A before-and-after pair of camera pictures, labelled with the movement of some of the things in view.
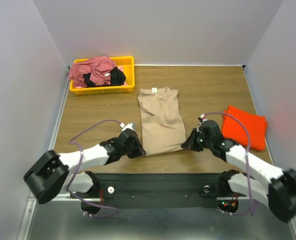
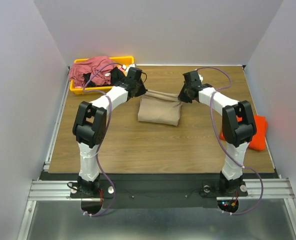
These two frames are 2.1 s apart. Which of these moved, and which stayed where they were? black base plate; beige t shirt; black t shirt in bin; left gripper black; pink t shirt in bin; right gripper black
Moved: beige t shirt; left gripper black; right gripper black
Stayed: pink t shirt in bin; black base plate; black t shirt in bin
